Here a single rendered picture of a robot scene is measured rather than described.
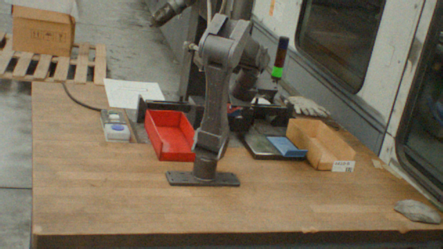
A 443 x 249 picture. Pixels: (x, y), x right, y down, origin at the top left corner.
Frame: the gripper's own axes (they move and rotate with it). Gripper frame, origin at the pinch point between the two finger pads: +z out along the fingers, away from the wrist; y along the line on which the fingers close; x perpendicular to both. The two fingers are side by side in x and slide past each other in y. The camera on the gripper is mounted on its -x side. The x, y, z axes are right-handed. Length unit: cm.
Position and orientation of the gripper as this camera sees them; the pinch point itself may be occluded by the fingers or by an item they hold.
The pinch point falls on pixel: (229, 111)
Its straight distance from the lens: 183.6
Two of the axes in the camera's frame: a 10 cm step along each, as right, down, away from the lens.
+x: -9.3, -0.6, -3.5
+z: -3.2, 5.9, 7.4
